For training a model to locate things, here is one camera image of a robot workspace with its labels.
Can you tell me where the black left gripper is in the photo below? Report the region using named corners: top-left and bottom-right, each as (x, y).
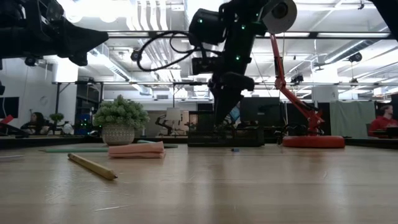
top-left (0, 0), bottom-right (109, 67)

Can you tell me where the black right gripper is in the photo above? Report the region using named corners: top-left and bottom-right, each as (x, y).
top-left (207, 70), bottom-right (256, 126)

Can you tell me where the pink sticky note pad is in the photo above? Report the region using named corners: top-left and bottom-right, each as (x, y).
top-left (108, 141), bottom-right (167, 159)

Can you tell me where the yellow pencil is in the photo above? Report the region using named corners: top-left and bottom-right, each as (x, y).
top-left (67, 152), bottom-right (118, 181)

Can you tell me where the black mesh desk organizer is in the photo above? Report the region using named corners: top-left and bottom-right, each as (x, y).
top-left (187, 110), bottom-right (266, 148)

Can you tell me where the black background monitor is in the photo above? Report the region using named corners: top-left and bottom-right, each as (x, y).
top-left (239, 96), bottom-right (281, 123)

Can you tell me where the white lampshade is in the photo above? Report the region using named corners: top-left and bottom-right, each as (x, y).
top-left (165, 106), bottom-right (183, 122)

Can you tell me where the black ceiling spotlight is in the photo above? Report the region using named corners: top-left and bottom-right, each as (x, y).
top-left (129, 47), bottom-right (144, 63)
top-left (347, 51), bottom-right (363, 63)
top-left (24, 54), bottom-right (38, 67)

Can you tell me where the black background shelf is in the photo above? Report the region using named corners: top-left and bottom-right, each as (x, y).
top-left (75, 81), bottom-right (104, 128)

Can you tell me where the green potted succulent plant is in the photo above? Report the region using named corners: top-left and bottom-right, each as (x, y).
top-left (92, 95), bottom-right (150, 146)

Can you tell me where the person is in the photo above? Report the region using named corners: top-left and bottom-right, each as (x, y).
top-left (368, 104), bottom-right (398, 138)
top-left (19, 111), bottom-right (48, 136)

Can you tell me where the red desk lamp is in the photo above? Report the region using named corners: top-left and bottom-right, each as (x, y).
top-left (261, 0), bottom-right (346, 149)

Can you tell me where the green partition curtain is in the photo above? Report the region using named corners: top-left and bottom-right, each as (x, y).
top-left (329, 101), bottom-right (377, 138)

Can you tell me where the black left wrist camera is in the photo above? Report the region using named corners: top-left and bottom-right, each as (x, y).
top-left (37, 0), bottom-right (65, 20)

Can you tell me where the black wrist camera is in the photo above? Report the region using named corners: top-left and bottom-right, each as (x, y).
top-left (37, 0), bottom-right (65, 20)
top-left (190, 57), bottom-right (219, 76)

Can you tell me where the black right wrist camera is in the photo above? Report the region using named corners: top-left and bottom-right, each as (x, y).
top-left (190, 57), bottom-right (219, 76)

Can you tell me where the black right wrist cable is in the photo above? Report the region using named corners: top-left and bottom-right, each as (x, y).
top-left (136, 30), bottom-right (203, 73)

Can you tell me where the dark wall screen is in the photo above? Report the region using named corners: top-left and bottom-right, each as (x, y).
top-left (0, 96), bottom-right (20, 119)

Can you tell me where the black aluminium table frame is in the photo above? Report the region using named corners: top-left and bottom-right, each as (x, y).
top-left (0, 134), bottom-right (398, 150)

